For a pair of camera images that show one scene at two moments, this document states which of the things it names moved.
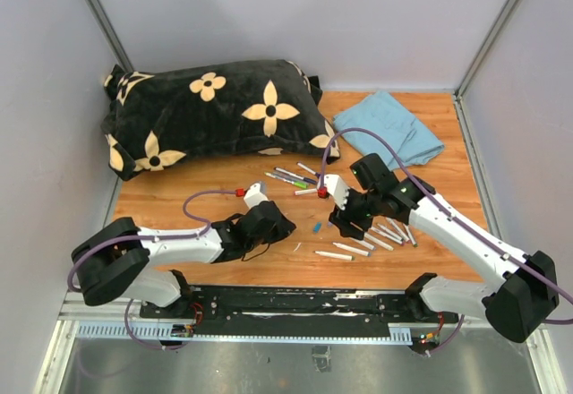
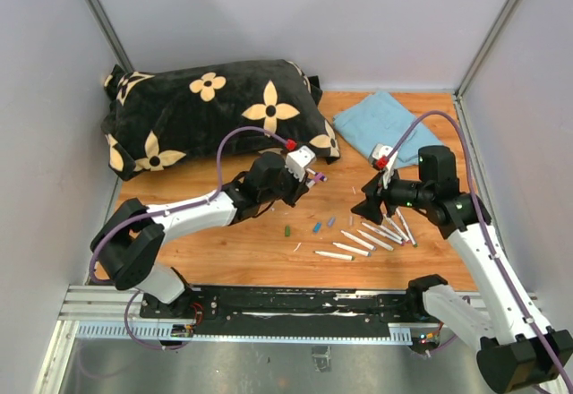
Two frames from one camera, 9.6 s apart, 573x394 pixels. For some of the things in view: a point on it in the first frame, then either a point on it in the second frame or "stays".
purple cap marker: x=387 y=235 stays
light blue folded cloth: x=384 y=115 stays
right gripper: x=342 y=219 → x=371 y=208
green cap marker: x=335 y=255 stays
